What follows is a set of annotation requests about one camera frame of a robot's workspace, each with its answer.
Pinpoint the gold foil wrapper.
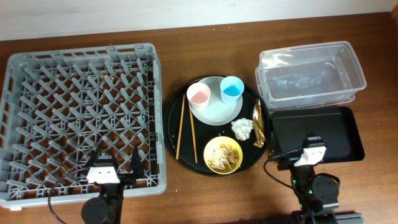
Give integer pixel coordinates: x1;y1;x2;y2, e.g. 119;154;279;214
252;99;266;148

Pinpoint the yellow bowl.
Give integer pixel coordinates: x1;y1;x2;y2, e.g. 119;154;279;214
203;136;243;175

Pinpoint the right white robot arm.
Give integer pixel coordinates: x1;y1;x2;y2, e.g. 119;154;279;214
273;133;364;224

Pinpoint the food scraps and rice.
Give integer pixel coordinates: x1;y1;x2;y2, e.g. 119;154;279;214
206;144;239;172

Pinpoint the clear plastic bin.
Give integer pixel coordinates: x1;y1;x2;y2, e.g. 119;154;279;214
255;41;367;111

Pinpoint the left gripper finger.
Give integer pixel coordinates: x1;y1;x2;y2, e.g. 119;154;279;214
130;146;144;179
83;148;100;168

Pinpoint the grey plastic dishwasher rack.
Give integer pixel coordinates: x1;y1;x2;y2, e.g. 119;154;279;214
1;44;167;210

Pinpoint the right black camera cable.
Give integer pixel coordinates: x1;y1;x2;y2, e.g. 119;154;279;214
263;148;304;190

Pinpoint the light blue plastic cup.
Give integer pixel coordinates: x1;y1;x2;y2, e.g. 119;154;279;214
220;76;244;104

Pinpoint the white paper napkin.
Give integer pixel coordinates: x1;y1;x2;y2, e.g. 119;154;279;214
231;118;253;141

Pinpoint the round black serving tray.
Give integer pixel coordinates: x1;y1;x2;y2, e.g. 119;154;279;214
163;79;272;177

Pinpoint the black rectangular waste tray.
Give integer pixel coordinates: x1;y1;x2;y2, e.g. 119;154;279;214
271;106;365;163

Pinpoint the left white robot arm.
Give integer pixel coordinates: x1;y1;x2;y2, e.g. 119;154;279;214
81;148;144;223

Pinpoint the pink plastic cup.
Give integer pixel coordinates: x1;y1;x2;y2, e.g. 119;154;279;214
187;82;211;111

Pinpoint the light grey round plate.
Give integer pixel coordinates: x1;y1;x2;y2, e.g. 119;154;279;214
190;76;243;126

